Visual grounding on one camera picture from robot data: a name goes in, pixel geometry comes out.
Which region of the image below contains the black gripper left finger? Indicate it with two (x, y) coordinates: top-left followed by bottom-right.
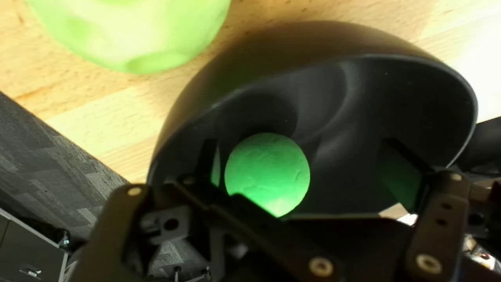
(72, 140), (341, 282)

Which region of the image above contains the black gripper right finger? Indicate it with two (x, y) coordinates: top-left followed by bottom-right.
(374, 138), (501, 282)

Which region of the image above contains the green round toy fruit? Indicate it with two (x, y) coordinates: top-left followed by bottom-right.
(224, 132), (311, 220)

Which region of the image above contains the black plastic bowl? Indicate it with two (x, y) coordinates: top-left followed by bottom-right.
(147, 21), (479, 221)

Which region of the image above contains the light green dimpled toy ball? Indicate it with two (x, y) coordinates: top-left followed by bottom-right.
(25, 0), (233, 76)

